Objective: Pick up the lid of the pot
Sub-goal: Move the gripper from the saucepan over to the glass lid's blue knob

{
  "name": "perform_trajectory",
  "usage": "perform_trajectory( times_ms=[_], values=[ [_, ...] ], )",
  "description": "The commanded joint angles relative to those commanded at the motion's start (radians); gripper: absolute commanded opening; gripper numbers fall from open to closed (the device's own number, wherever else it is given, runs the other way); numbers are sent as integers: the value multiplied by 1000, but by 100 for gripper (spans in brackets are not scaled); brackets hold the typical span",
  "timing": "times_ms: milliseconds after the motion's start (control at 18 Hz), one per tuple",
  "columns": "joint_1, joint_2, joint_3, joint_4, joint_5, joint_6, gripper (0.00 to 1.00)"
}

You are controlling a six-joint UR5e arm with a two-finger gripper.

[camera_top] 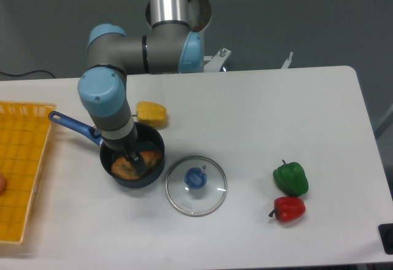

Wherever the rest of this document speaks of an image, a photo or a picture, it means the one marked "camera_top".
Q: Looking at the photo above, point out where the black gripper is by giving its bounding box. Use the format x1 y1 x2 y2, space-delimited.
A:
102 121 147 175

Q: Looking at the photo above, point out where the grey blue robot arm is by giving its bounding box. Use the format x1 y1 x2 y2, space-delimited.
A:
77 0 204 174

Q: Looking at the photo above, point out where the brown bread in pot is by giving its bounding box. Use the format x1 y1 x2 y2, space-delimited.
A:
111 151 162 180

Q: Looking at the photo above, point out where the glass pot lid blue knob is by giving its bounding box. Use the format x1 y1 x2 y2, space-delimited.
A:
165 156 228 217

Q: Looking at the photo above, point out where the dark blue saucepan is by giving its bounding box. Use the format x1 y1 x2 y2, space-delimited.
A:
49 111 165 188

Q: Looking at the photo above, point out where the yellow bell pepper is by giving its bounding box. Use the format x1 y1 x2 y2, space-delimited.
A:
136 101 167 128

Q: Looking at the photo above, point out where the yellow plastic basket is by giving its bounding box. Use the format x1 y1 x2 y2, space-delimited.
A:
1 101 56 244

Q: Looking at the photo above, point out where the orange object at left edge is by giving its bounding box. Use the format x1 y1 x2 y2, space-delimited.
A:
0 173 7 194

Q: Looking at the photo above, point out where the green bell pepper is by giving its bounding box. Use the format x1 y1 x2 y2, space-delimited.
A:
273 160 309 197

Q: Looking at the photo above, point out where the red bell pepper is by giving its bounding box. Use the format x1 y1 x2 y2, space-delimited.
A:
268 196 306 223

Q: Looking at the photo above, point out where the black device at right edge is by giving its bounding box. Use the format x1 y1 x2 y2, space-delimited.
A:
378 223 393 255

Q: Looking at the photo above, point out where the white metal bracket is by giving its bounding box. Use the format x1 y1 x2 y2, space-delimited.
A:
202 48 294 72

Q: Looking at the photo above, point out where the black cable on floor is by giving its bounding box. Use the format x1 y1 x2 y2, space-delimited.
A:
0 69 56 79

